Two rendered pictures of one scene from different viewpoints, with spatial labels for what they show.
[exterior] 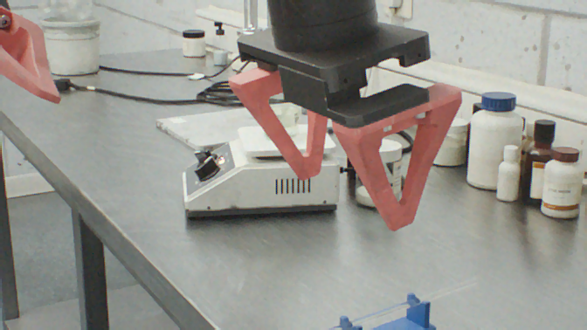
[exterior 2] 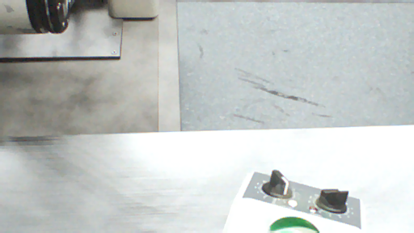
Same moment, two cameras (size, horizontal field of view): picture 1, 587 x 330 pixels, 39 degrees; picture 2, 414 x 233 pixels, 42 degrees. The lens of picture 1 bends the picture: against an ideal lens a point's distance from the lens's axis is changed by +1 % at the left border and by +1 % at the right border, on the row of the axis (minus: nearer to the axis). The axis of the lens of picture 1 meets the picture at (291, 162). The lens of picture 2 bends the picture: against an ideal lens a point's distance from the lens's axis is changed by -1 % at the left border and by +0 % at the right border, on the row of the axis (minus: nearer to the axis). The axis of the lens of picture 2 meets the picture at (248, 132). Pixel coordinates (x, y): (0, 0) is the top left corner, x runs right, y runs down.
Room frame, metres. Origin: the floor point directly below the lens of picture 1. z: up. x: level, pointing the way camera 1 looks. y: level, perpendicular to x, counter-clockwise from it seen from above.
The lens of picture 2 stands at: (1.09, -0.21, 1.24)
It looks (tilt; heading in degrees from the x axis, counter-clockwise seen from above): 49 degrees down; 108
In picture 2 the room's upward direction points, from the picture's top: 7 degrees clockwise
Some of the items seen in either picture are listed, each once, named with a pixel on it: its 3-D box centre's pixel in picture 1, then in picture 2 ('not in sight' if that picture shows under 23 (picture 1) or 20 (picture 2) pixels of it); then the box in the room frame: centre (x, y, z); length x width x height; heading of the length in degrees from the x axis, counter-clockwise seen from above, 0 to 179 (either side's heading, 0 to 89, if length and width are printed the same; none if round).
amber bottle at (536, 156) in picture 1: (542, 161); not in sight; (1.06, -0.33, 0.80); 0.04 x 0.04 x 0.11
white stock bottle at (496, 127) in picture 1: (495, 139); not in sight; (1.13, -0.29, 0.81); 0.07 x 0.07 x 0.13
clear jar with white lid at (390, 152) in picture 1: (378, 173); not in sight; (1.05, -0.12, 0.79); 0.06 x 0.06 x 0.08
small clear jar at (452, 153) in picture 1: (447, 141); not in sight; (1.23, -0.24, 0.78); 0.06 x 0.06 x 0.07
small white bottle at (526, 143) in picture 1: (531, 151); not in sight; (1.15, -0.35, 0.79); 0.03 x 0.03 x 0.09
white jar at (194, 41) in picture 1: (194, 43); not in sight; (2.19, 0.26, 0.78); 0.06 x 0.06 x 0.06
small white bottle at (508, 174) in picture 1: (509, 173); not in sight; (1.07, -0.29, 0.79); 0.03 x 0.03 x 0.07
